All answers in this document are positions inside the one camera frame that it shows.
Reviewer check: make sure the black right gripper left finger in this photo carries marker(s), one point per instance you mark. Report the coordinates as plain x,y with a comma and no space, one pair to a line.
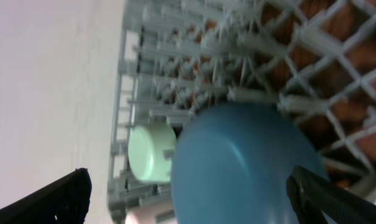
64,201

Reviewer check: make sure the dark blue plate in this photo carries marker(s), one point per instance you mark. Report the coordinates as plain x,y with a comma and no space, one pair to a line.
231,164

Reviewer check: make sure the mint green bowl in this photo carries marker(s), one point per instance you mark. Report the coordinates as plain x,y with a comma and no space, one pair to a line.
150,150

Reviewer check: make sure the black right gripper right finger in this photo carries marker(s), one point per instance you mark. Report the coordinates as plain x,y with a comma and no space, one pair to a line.
313,197

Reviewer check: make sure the pink plastic cup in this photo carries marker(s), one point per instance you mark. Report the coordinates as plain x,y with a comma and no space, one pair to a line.
155,213

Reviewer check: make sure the grey dishwasher rack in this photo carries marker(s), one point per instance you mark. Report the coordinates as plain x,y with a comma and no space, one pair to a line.
313,61

